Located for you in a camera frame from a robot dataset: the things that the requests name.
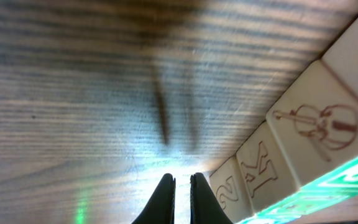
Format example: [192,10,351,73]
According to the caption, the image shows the white picture wooden block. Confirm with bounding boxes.
[209,156,254,223]

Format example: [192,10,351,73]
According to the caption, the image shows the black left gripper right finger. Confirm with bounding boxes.
[190,172,232,224]

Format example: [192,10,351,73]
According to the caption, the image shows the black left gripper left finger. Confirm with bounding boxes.
[132,173,176,224]

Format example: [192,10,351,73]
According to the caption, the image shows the green letter wooden block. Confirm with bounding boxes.
[247,61,358,223]

